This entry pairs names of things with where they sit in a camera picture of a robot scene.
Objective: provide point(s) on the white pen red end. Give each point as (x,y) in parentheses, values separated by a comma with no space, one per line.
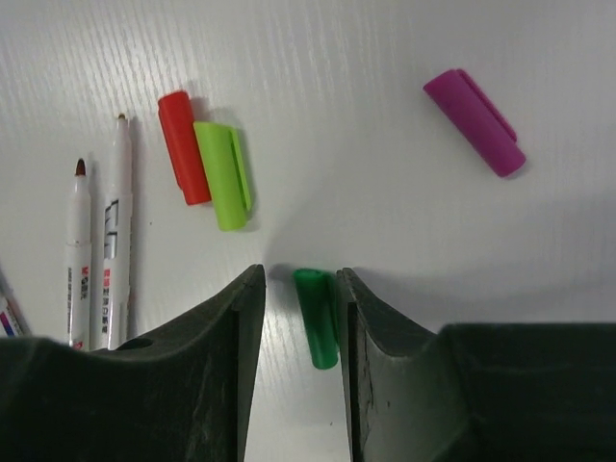
(77,270)

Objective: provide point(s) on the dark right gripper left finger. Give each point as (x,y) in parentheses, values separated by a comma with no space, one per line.
(180,392)

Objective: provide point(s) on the light green pen cap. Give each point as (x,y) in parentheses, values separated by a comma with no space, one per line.
(222,157)

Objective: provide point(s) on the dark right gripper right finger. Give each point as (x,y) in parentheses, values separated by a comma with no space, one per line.
(472,391)

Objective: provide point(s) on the dark green pen cap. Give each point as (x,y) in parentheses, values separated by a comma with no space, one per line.
(315,293)

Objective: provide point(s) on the magenta pen cap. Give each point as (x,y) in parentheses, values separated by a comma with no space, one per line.
(475,116)

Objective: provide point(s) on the red pen cap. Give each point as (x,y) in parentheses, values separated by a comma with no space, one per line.
(175,112)

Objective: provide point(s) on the white pen orange end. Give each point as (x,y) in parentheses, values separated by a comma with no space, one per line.
(112,324)

